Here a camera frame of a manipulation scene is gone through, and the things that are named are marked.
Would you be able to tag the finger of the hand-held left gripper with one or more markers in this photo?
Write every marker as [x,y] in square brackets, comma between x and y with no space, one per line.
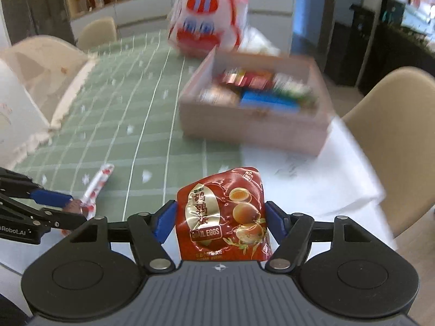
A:
[68,220]
[51,198]

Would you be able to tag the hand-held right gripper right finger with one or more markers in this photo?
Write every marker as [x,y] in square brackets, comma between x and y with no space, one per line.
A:
[276,223]

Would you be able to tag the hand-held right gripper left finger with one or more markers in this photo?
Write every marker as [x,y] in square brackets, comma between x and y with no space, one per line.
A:
[165,223]

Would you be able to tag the red white candy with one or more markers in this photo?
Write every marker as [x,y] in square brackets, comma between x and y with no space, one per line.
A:
[98,183]

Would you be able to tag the red quail egg packet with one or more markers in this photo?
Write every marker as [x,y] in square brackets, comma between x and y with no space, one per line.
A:
[224,217]

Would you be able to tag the pink cardboard box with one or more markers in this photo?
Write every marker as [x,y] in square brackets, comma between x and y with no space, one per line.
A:
[251,129]

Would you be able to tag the blue snack packet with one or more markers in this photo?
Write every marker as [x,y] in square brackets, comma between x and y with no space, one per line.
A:
[268,102]

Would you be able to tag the small green clear snack packet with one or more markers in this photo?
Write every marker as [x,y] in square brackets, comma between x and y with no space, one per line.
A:
[292,86]

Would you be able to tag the bread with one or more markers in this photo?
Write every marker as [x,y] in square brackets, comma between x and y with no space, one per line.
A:
[219,96]

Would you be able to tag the red gold spicy snack packet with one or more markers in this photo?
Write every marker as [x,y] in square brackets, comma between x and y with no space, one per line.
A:
[251,79]

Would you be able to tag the green checked tablecloth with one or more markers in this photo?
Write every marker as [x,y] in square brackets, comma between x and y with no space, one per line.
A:
[119,91]

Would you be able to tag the beige chair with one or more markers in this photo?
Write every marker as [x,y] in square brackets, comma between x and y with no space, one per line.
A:
[98,34]
[394,125]

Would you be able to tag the black tower appliance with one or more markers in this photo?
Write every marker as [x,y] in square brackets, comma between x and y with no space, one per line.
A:
[353,44]

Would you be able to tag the rabbit face plastic bag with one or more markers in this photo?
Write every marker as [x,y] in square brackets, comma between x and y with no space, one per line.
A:
[207,20]

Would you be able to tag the white sideboard cabinet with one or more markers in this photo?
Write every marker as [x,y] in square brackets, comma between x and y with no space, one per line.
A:
[142,10]

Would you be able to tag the black fish tank cabinet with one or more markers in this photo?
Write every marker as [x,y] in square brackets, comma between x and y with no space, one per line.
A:
[401,47]

